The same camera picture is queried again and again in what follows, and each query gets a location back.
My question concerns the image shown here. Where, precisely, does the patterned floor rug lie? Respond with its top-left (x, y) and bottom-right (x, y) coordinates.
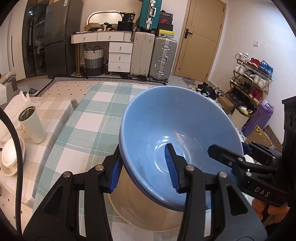
top-left (35, 76), bottom-right (167, 98)

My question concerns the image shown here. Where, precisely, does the teal suitcase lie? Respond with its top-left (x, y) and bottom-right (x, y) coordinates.
top-left (138, 0), bottom-right (163, 32)

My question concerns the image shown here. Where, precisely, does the small cardboard box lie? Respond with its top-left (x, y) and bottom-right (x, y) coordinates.
top-left (84, 22), bottom-right (100, 32)

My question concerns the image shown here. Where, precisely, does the brown cardboard box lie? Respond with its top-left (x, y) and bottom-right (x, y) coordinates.
top-left (217, 96), bottom-right (235, 114)

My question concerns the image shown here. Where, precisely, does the oval table mirror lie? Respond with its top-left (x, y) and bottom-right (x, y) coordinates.
top-left (87, 10), bottom-right (124, 26)

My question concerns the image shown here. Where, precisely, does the white dressing table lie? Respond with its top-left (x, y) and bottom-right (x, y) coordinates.
top-left (70, 31), bottom-right (134, 76)

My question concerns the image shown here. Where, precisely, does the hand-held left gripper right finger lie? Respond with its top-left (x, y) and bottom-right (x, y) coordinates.
top-left (164, 143), bottom-right (266, 237)

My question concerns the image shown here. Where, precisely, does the tan wooden door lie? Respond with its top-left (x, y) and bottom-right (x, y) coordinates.
top-left (173, 0), bottom-right (226, 79)

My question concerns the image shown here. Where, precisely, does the woven laundry basket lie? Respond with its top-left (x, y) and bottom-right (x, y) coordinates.
top-left (84, 46), bottom-right (104, 77)

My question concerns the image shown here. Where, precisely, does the cream tumbler cup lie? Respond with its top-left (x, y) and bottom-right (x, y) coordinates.
top-left (18, 106), bottom-right (46, 144)

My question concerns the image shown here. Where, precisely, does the black paper bag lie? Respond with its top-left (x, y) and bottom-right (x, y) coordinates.
top-left (122, 13), bottom-right (136, 24)

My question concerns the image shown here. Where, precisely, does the green checked tablecloth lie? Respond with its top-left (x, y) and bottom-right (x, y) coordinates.
top-left (32, 82), bottom-right (213, 241)

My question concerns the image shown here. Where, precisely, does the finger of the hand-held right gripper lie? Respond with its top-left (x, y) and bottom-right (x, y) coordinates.
top-left (207, 144), bottom-right (279, 176)
top-left (242, 141), bottom-right (282, 161)

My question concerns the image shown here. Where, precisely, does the white waste bin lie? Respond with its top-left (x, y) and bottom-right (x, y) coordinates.
top-left (230, 106), bottom-right (250, 129)

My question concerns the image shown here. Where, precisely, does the black storage box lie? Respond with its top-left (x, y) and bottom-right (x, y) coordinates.
top-left (117, 21), bottom-right (134, 32)

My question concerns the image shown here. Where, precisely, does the person's right hand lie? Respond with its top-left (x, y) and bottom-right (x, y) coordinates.
top-left (251, 198), bottom-right (290, 226)

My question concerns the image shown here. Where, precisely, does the dark grey refrigerator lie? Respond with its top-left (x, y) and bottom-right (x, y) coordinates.
top-left (44, 0), bottom-right (84, 79)

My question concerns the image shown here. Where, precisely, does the purple bag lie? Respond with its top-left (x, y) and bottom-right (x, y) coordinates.
top-left (243, 103), bottom-right (274, 138)

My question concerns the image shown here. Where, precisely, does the black cable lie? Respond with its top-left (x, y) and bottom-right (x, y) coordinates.
top-left (0, 109), bottom-right (25, 234)

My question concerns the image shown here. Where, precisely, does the silver suitcase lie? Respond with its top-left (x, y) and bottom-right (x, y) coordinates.
top-left (148, 36), bottom-right (178, 82)

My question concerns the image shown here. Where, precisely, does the dark glass cabinet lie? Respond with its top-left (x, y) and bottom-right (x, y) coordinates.
top-left (22, 0), bottom-right (48, 78)

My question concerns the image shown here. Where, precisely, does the beige checked cloth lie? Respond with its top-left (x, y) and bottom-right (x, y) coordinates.
top-left (0, 95), bottom-right (77, 209)

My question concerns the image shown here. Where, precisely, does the shoe rack with shoes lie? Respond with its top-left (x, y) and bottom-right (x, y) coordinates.
top-left (230, 52), bottom-right (274, 103)

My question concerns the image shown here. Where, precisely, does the white crumpled paper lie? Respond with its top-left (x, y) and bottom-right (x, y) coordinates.
top-left (0, 91), bottom-right (42, 142)

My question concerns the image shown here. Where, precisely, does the wooden shoe rack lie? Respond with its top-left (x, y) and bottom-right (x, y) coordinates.
top-left (229, 58), bottom-right (273, 107)

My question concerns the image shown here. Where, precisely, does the plain black shoe box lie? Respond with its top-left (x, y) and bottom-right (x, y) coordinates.
top-left (158, 23), bottom-right (174, 32)

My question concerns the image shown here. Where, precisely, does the beige suitcase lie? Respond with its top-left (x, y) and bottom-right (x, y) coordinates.
top-left (130, 31), bottom-right (156, 78)

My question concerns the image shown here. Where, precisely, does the light blue bowl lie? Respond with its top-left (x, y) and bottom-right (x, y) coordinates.
top-left (119, 86), bottom-right (245, 212)

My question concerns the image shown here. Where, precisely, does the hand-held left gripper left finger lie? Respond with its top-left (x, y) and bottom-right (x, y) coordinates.
top-left (23, 149), bottom-right (124, 239)

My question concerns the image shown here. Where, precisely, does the cream round plate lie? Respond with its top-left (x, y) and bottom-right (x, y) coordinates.
top-left (108, 169), bottom-right (185, 232)

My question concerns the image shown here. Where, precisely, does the pile of dark shoes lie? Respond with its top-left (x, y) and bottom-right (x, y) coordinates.
top-left (190, 82), bottom-right (226, 100)

